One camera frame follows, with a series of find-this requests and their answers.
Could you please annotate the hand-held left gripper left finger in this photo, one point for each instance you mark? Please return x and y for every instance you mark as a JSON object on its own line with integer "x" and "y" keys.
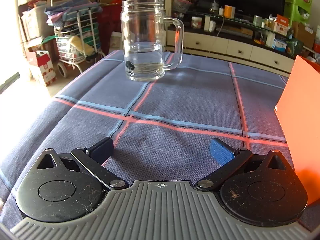
{"x": 101, "y": 150}

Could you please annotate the glass-top television stand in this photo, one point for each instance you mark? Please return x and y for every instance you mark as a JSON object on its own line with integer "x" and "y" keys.
{"x": 240, "y": 48}

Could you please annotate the red and white carton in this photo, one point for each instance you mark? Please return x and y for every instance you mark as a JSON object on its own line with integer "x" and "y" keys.
{"x": 42, "y": 67}

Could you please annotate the pink plastic basket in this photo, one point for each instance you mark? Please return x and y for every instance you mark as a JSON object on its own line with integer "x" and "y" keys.
{"x": 182, "y": 5}

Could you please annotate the brown cardboard box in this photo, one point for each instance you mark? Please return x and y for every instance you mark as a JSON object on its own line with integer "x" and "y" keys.
{"x": 303, "y": 35}

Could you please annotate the clear glass mug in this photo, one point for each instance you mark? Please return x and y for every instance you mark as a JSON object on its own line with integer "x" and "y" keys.
{"x": 142, "y": 30}

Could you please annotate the orange cardboard box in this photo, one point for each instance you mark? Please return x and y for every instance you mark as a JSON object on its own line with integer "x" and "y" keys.
{"x": 300, "y": 117}

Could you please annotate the orange and white packet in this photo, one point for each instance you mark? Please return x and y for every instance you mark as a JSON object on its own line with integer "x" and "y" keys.
{"x": 281, "y": 26}

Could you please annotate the green plastic storage rack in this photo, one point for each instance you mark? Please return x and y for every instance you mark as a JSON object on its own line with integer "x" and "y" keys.
{"x": 297, "y": 5}

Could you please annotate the blue checked tablecloth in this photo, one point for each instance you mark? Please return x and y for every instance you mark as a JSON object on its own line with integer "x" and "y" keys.
{"x": 187, "y": 100}

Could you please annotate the blue and white packet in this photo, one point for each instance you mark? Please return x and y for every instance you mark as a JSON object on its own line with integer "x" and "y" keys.
{"x": 280, "y": 45}

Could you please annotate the translucent plastic storage bin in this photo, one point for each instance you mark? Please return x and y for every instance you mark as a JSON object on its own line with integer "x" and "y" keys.
{"x": 37, "y": 22}

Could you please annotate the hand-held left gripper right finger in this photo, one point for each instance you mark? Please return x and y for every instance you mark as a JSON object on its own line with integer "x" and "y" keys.
{"x": 221, "y": 152}

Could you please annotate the orange cylindrical container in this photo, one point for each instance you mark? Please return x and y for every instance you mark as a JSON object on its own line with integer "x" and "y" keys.
{"x": 229, "y": 12}

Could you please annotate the green foil packet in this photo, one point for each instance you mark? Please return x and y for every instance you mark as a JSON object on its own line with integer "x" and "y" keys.
{"x": 295, "y": 47}

